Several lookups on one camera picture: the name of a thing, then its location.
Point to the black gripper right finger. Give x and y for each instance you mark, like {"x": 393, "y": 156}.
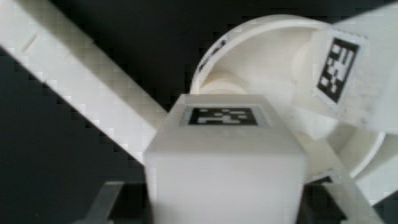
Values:
{"x": 334, "y": 205}

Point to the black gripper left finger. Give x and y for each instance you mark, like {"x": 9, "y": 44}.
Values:
{"x": 119, "y": 206}

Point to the white stool leg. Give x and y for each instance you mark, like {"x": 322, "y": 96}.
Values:
{"x": 224, "y": 161}
{"x": 347, "y": 71}

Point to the white U-shaped barrier frame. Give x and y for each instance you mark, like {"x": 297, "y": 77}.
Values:
{"x": 54, "y": 50}

